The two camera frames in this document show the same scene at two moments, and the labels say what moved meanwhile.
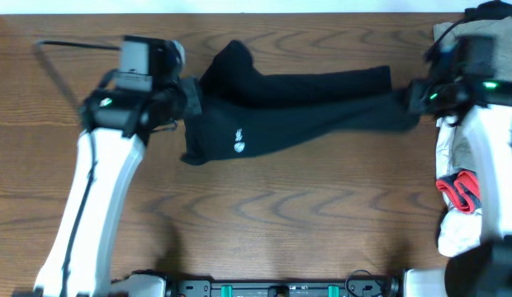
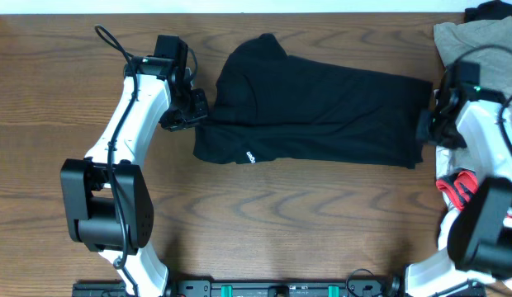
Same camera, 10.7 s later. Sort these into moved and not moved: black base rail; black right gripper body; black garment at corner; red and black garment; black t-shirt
Moved: black right gripper body; black t-shirt
Not moved: black base rail; black garment at corner; red and black garment
